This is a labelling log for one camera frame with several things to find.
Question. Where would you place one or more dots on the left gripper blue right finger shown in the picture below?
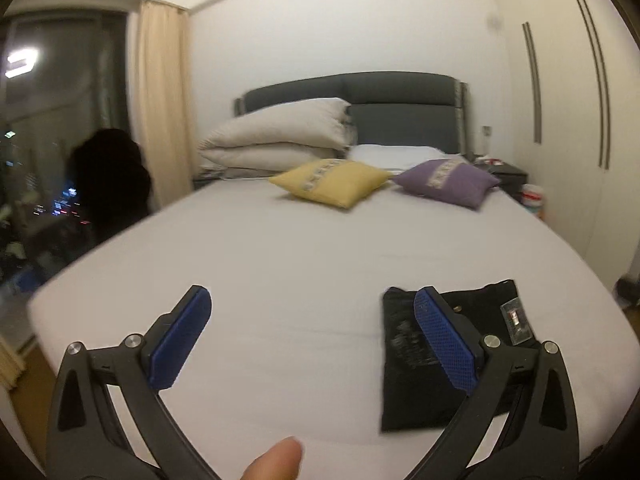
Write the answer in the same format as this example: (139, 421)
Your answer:
(518, 420)

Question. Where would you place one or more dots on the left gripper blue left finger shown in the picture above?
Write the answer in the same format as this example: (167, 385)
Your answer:
(86, 439)

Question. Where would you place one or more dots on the black denim pants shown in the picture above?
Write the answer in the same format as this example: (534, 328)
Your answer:
(417, 394)

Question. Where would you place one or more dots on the left hand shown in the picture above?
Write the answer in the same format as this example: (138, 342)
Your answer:
(281, 462)

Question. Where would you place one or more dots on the white bed mattress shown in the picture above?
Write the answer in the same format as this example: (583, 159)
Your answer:
(295, 343)

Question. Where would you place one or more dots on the white striped bucket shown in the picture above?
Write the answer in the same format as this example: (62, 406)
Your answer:
(532, 198)

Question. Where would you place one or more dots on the black chair silhouette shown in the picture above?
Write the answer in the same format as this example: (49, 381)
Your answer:
(112, 184)

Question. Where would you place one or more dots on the dark bedside table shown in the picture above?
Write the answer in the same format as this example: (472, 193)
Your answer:
(512, 179)

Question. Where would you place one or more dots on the purple cushion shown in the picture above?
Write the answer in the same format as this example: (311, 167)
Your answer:
(452, 181)

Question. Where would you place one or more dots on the white pillow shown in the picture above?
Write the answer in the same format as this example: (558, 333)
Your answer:
(393, 157)

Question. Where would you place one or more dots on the beige curtain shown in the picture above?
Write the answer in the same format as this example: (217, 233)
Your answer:
(163, 81)

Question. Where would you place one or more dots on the yellow cushion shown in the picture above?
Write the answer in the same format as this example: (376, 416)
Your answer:
(339, 183)

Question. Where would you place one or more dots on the folded beige duvet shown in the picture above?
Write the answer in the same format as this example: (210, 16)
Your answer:
(280, 138)

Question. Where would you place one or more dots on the dark grey headboard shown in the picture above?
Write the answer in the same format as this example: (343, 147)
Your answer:
(387, 108)

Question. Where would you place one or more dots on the dark glass window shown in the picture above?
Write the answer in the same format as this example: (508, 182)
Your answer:
(63, 76)

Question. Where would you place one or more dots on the white wardrobe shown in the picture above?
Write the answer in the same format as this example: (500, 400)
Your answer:
(575, 107)

